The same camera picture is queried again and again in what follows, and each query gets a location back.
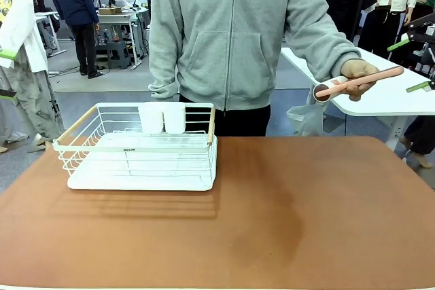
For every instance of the cardboard box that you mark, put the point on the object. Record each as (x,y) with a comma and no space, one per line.
(110,11)

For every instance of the grey step stool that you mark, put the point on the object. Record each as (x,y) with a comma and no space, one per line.
(118,54)

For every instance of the pink lint roller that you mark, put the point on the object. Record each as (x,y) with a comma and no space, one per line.
(374,77)

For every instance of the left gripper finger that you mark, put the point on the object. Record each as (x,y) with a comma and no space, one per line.
(7,54)
(7,94)

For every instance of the clear plastic bag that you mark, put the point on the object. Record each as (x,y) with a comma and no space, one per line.
(306,120)

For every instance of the bystander in navy sweater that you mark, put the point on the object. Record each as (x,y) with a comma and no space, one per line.
(73,1)

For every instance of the white twin utensil holder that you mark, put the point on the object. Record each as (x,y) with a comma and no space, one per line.
(161,118)

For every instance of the bystander in white jacket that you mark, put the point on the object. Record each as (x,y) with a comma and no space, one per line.
(23,32)

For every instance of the white side table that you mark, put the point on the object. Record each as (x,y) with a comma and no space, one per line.
(374,100)

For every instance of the person's left hand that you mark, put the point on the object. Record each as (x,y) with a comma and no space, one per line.
(357,68)

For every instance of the bystander legs dark trousers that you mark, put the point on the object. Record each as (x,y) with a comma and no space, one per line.
(419,133)

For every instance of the person's left forearm grey sleeve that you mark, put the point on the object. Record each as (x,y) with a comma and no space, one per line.
(326,42)

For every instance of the small white desk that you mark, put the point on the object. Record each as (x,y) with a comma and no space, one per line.
(47,16)

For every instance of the seated bystander in black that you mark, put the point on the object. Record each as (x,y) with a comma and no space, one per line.
(40,3)

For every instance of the person's right forearm grey sleeve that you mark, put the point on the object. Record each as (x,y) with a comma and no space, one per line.
(163,59)

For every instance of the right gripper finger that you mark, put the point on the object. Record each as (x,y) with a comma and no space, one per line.
(398,45)
(418,86)

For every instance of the white plastic drain tray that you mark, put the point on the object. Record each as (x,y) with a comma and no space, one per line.
(142,181)

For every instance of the person in grey hoodie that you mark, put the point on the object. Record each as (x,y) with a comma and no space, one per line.
(221,32)

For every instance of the grey background workbench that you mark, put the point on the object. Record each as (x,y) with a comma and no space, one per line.
(119,18)

